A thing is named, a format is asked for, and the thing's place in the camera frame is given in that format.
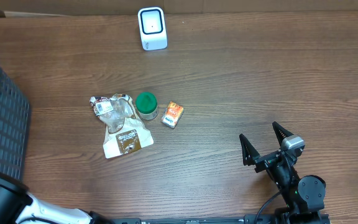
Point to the grey plastic shopping basket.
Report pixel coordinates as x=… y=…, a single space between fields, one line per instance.
x=15 y=112

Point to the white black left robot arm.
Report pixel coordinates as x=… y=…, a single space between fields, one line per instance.
x=17 y=205

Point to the green lid jar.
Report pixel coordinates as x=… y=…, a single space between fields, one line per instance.
x=147 y=105

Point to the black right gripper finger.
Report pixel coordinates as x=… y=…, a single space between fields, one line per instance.
x=249 y=153
x=280 y=132

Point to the small orange snack packet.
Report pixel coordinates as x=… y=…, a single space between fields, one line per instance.
x=172 y=114

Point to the brown beige cookie pouch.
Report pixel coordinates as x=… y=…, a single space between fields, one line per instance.
x=125 y=131

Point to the white barcode scanner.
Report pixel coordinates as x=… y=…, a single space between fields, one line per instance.
x=152 y=28

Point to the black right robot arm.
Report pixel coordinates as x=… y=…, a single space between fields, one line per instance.
x=298 y=200

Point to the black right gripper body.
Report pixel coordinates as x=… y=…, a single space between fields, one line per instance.
x=266 y=161

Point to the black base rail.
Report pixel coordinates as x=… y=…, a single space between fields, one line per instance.
x=191 y=221

